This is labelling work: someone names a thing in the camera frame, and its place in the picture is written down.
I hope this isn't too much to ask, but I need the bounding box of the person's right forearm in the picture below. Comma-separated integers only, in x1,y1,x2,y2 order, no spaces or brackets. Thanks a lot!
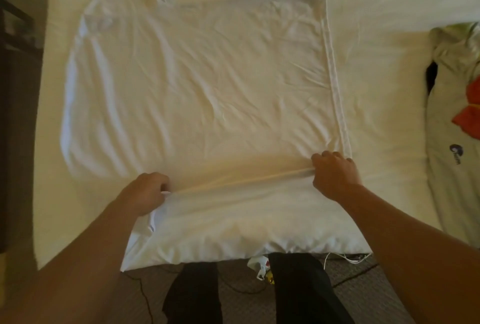
341,185,480,324

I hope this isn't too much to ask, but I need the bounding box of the person's leg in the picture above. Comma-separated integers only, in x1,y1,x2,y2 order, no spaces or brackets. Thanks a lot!
267,252,356,324
162,261,223,324

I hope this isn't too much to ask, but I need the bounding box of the person's left leg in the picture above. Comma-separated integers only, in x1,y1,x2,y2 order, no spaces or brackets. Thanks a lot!
162,261,223,324

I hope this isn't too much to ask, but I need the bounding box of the person's right hand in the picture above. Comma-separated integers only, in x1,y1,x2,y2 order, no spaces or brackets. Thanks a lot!
310,149,366,204

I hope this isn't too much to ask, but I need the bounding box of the white bed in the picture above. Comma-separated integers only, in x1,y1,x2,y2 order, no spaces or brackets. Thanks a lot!
31,0,480,273

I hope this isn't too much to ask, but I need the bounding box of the thin white cord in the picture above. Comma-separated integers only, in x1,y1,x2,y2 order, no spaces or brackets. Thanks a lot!
321,251,373,270

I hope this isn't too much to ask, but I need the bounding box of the person's left forearm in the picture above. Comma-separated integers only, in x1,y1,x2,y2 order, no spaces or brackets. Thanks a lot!
0,201,151,324

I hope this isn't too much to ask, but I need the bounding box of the white printed t-shirt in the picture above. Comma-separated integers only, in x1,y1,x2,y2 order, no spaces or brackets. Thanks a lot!
424,23,480,248

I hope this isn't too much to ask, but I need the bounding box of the person's right leg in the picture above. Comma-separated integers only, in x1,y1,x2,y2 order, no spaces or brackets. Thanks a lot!
267,252,356,324

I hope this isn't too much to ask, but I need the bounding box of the white power strip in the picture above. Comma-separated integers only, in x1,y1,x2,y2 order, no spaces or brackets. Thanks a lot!
246,255,276,284

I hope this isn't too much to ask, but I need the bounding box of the person's left hand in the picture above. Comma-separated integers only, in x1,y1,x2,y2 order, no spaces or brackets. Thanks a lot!
114,172,174,218

